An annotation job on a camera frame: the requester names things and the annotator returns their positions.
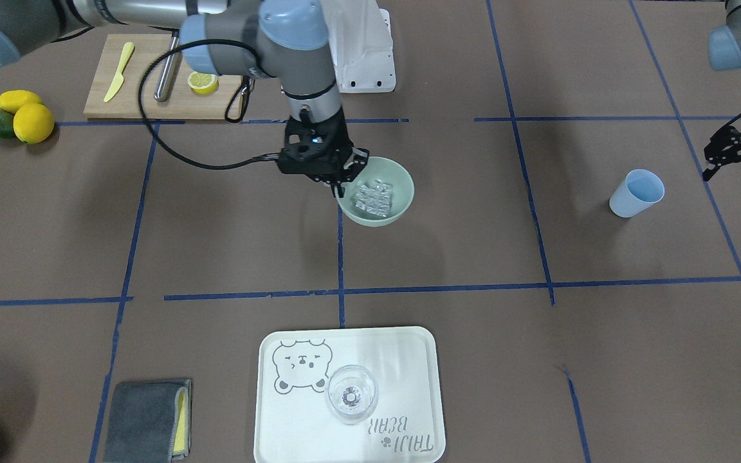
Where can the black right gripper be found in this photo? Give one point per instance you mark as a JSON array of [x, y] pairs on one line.
[[341, 143]]

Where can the clear ice cubes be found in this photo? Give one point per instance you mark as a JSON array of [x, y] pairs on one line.
[[374, 199]]

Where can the green bowl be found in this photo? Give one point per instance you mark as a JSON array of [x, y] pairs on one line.
[[387, 171]]

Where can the light blue cup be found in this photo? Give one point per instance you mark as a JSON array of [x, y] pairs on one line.
[[641, 189]]

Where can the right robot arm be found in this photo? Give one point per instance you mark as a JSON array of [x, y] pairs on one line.
[[288, 40]]

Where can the half lemon slice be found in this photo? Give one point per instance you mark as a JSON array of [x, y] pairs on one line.
[[202, 83]]

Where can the steel muddler black cap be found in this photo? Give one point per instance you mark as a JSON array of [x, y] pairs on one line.
[[167, 77]]

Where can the clear glass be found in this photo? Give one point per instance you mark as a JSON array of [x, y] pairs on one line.
[[352, 394]]

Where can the yellow plastic knife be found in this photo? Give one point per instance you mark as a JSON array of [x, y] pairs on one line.
[[118, 77]]

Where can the cream bear tray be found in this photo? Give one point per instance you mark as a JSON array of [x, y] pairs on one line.
[[294, 424]]

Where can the yellow lemon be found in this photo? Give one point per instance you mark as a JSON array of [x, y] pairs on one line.
[[33, 123]]

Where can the grey yellow cloth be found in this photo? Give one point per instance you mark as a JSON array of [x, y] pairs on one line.
[[150, 421]]

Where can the yellow mango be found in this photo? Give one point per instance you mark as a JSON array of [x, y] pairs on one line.
[[11, 101]]

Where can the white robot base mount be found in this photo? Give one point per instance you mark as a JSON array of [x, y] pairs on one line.
[[362, 47]]

